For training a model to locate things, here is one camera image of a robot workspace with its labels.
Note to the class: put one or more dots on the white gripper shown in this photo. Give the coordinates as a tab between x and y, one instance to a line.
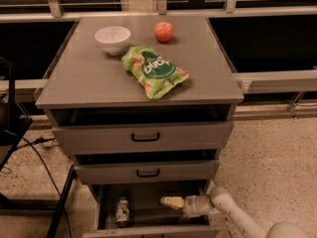
191	205

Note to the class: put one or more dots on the silver 7up can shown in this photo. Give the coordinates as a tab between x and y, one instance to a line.
122	212

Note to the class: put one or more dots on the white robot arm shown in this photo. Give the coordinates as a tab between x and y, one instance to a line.
219	199

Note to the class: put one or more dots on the grey bottom drawer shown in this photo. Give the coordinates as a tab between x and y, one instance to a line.
148	217

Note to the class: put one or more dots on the grey drawer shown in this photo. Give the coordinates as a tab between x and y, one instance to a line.
160	137
147	172
148	217

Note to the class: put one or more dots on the grey middle drawer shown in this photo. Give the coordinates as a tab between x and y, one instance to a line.
147	172

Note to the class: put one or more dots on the grey top drawer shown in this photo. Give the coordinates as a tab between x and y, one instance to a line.
160	137

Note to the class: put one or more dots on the grey drawer cabinet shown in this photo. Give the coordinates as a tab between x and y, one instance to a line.
89	87

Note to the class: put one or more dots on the green snack bag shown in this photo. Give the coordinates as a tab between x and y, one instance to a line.
155	74

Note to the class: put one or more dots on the red apple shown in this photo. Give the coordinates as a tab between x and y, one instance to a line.
164	31

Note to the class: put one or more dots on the white ceramic bowl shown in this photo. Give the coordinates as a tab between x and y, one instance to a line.
113	40

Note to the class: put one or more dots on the black stand frame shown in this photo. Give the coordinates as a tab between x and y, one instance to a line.
9	125

